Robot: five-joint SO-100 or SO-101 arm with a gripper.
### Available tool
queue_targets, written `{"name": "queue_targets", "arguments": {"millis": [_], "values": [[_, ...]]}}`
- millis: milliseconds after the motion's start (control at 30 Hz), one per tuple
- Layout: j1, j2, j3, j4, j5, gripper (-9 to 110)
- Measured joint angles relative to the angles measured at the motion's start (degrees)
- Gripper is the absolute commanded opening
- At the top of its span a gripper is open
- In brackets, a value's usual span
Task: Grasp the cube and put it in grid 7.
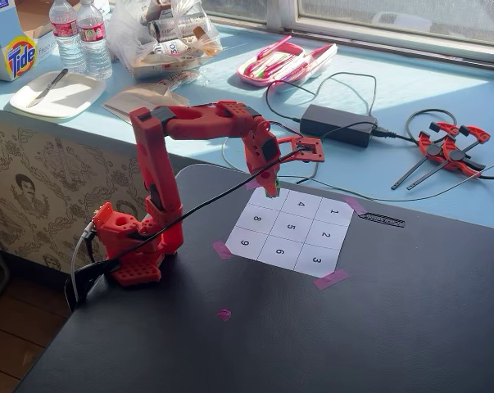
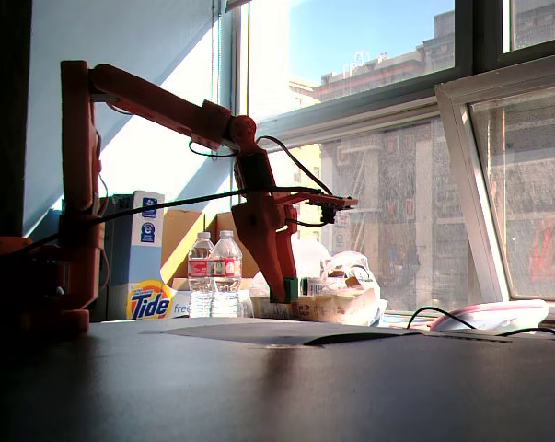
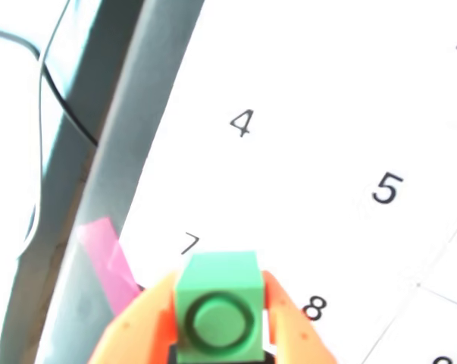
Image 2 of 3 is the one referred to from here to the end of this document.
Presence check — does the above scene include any open brown cardboard box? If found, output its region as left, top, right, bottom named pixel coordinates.
left=160, top=209, right=272, bottom=291

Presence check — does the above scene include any pink and white flat object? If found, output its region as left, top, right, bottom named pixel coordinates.
left=431, top=298, right=550, bottom=333

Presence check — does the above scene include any small metal can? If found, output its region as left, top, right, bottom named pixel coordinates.
left=298, top=276, right=325, bottom=297

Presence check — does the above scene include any leaning white window screen frame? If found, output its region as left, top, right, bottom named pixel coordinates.
left=434, top=50, right=555, bottom=320

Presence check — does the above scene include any clear plastic bag with items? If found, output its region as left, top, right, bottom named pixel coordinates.
left=320, top=250, right=382, bottom=296

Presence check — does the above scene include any Tide detergent box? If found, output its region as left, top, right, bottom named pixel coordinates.
left=105, top=189, right=191, bottom=320

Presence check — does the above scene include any clear plastic water bottle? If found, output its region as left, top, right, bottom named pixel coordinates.
left=187, top=231, right=215, bottom=319
left=210, top=228, right=244, bottom=319

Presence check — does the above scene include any long black camera cable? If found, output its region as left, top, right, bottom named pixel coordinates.
left=21, top=186, right=325, bottom=252

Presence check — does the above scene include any window blind cord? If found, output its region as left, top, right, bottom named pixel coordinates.
left=209, top=0, right=224, bottom=111

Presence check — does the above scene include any thin arm motor cable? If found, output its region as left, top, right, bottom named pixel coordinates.
left=256, top=134, right=334, bottom=196

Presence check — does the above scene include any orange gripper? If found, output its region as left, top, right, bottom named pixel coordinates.
left=230, top=151, right=306, bottom=304

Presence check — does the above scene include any low printed cardboard tray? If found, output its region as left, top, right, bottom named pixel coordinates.
left=250, top=287, right=389, bottom=327

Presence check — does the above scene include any flat paper sheet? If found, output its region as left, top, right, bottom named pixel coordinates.
left=138, top=320, right=423, bottom=347

